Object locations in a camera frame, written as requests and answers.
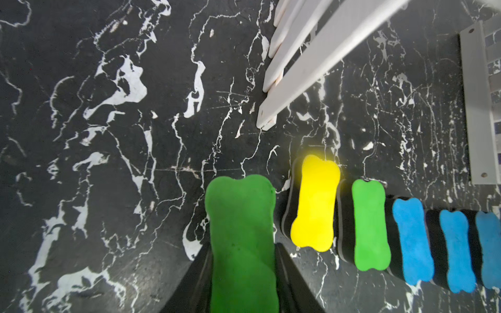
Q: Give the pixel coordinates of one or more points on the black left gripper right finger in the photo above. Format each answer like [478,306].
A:
[293,292]

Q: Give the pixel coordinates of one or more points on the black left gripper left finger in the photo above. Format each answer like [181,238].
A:
[193,293]

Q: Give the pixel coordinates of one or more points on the yellow eraser shelf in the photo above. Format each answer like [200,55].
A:
[309,214]

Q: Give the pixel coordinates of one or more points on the dark green eraser shelf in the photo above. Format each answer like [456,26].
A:
[241,232]

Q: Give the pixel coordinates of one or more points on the light blue eraser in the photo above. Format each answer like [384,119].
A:
[411,258]
[450,249]
[484,241]

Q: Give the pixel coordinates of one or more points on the white wooden two-tier shelf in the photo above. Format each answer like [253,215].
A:
[288,76]

